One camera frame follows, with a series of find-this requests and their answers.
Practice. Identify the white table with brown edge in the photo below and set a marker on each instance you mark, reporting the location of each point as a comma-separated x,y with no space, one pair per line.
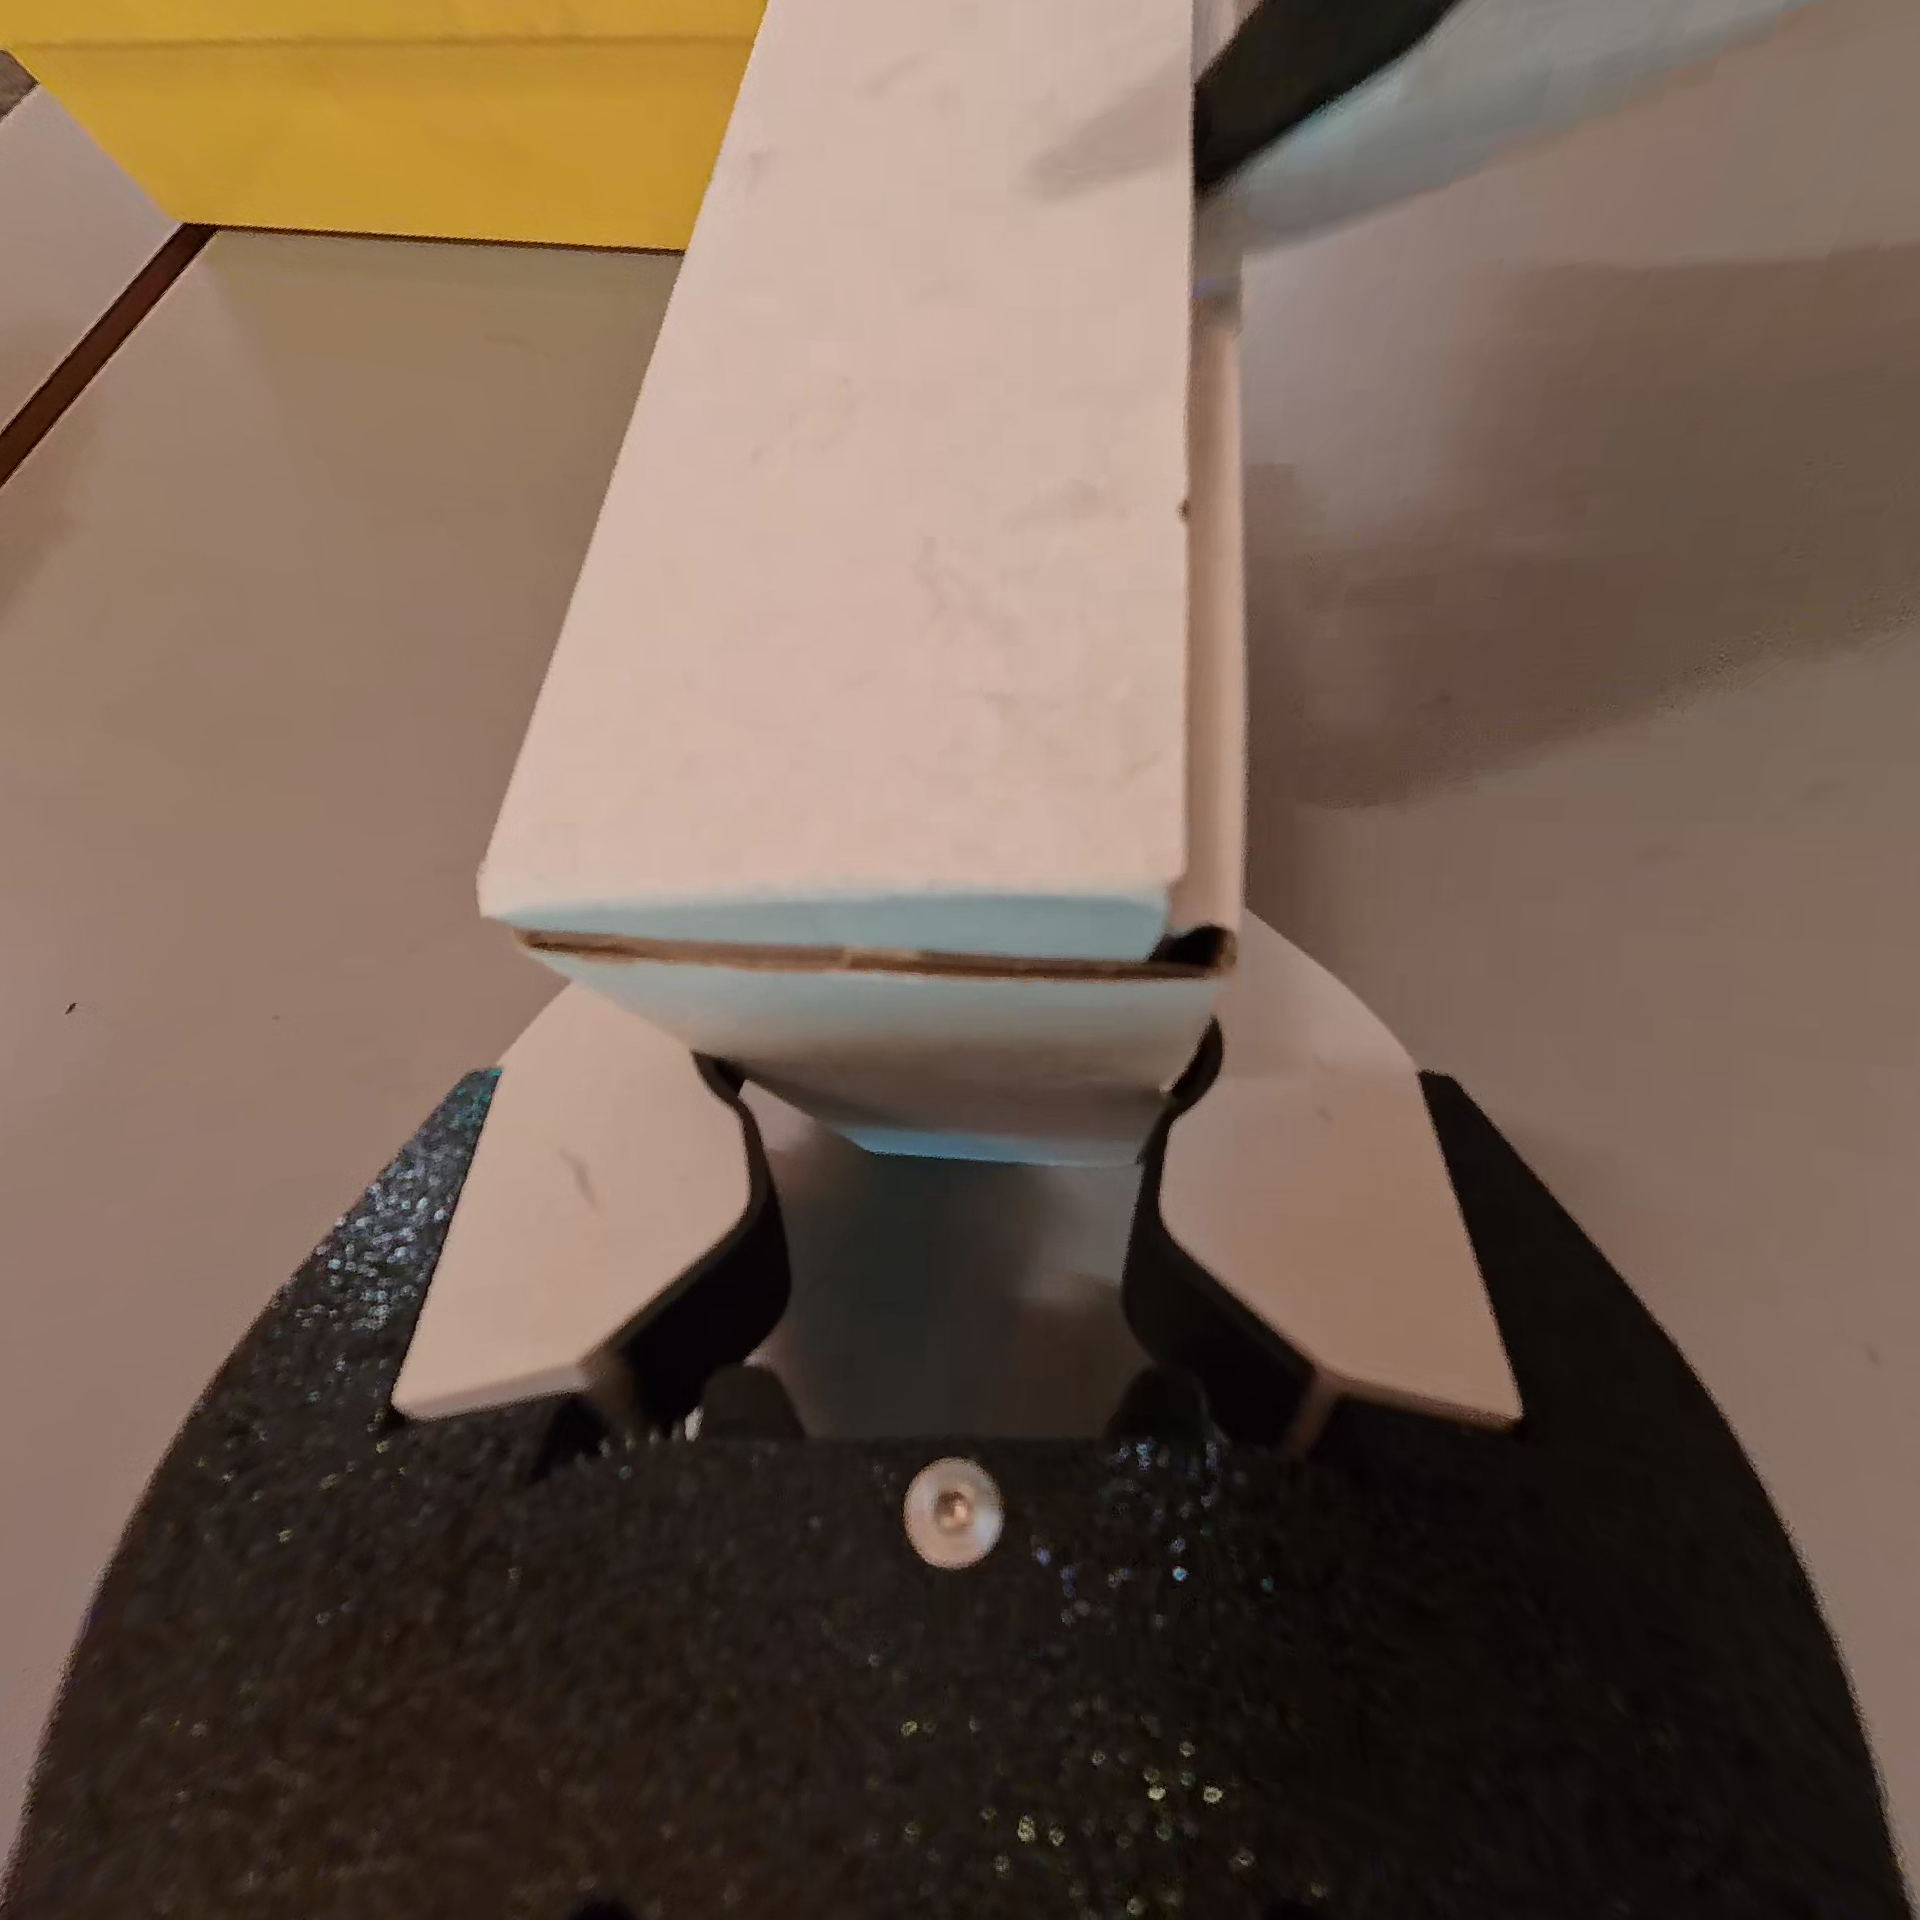
60,255

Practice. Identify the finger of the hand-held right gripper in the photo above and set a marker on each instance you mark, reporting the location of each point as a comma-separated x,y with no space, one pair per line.
1499,106

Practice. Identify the white cardboard box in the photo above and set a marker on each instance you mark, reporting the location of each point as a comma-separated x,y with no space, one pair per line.
902,523

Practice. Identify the yellow plastic bin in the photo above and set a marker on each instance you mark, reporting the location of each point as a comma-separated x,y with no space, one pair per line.
376,136

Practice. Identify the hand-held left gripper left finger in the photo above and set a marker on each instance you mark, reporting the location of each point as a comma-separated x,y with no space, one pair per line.
585,1200

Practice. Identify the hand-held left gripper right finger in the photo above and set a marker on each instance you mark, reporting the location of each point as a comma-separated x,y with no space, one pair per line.
1336,1213

